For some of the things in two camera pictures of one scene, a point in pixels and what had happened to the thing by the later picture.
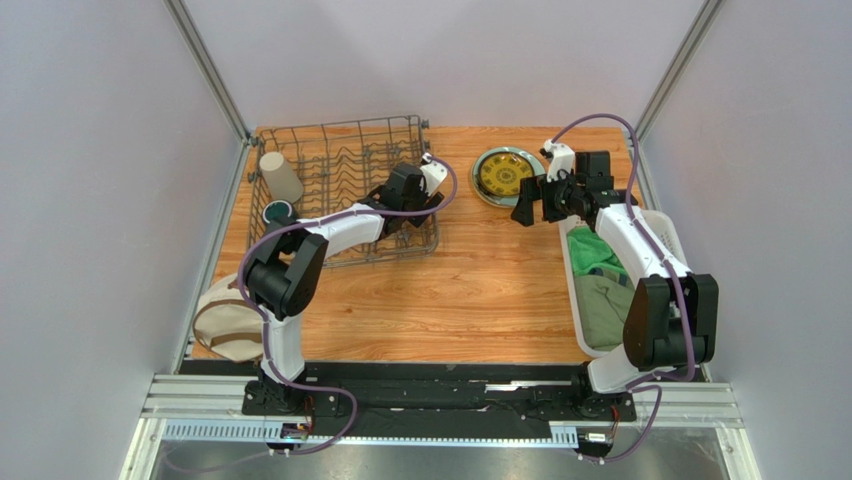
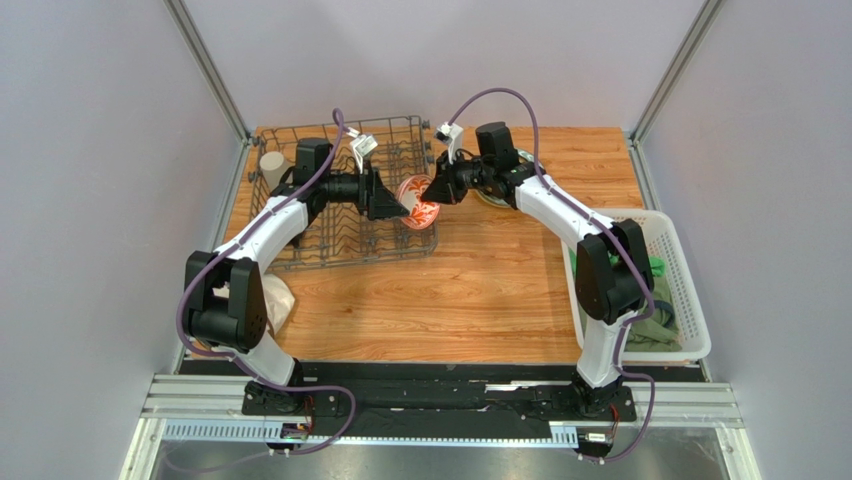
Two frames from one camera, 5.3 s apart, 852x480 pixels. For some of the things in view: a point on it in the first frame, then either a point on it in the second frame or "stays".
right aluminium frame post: (703, 20) stays
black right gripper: (549, 200) to (454, 180)
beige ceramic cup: (282, 182) stays
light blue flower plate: (500, 201) stays
